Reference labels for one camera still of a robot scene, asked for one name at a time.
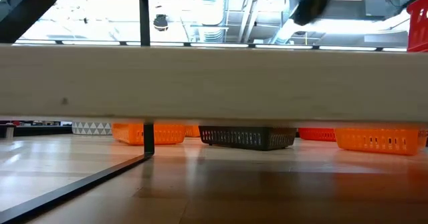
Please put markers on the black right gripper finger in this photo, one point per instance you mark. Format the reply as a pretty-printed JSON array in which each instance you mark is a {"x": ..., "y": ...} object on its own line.
[{"x": 312, "y": 3}]

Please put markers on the red plastic basket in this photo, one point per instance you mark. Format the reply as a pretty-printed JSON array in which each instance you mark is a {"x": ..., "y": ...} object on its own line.
[
  {"x": 418, "y": 26},
  {"x": 317, "y": 134}
]

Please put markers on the black plastic basket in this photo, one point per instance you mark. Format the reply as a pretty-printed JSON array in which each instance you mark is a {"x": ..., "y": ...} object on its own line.
[{"x": 247, "y": 137}]

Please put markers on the orange plastic basket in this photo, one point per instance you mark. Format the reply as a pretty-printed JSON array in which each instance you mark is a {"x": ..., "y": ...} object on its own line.
[
  {"x": 378, "y": 140},
  {"x": 127, "y": 133},
  {"x": 192, "y": 131}
]

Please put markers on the black ceiling dome fixture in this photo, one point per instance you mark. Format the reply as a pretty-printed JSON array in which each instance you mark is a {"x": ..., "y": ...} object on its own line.
[{"x": 160, "y": 21}]

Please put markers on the white triangle-patterned plant pot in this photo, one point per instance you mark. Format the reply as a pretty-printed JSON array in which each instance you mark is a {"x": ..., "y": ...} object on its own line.
[{"x": 92, "y": 128}]

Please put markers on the silver ventilation duct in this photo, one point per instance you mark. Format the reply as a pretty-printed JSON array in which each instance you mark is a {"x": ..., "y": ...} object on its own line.
[{"x": 210, "y": 10}]

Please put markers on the black aluminium rig frame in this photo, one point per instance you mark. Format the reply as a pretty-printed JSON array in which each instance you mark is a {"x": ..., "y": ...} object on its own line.
[{"x": 40, "y": 131}]

